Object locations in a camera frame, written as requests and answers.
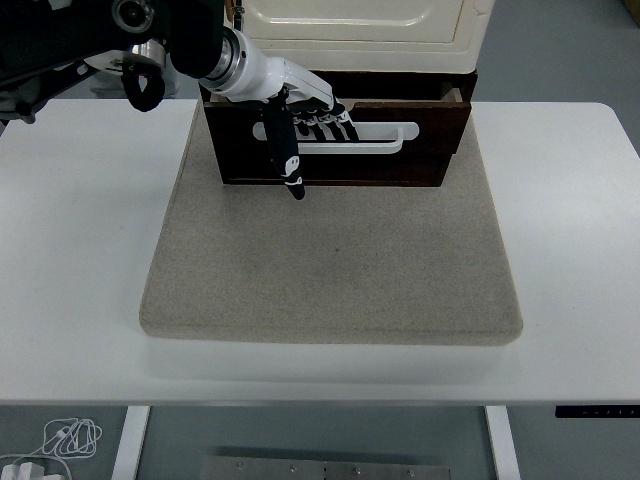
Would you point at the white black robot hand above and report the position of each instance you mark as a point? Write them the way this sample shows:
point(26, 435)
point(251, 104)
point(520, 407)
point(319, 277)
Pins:
point(260, 75)

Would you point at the dark brown wooden drawer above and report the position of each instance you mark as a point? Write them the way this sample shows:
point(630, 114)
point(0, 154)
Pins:
point(440, 130)

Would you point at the cream cabinet door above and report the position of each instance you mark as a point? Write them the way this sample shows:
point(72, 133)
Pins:
point(360, 30)

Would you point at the cream cabinet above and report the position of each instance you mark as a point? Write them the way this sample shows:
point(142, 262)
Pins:
point(375, 57)

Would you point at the dark brown drawer housing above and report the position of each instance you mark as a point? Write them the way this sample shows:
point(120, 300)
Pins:
point(350, 172)

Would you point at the beige fabric mat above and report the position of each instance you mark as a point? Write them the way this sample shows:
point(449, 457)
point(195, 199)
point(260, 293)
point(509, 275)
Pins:
point(325, 260)

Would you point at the brown cardboard box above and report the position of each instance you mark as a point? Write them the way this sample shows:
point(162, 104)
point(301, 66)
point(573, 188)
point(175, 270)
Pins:
point(632, 3)

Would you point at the white table leg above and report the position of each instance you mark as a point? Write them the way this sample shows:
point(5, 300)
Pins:
point(130, 440)
point(502, 440)

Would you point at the white charger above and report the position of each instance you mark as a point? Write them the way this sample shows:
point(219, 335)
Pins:
point(25, 471)

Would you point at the black table control panel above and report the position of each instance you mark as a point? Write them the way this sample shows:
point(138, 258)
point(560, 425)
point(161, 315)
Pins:
point(595, 411)

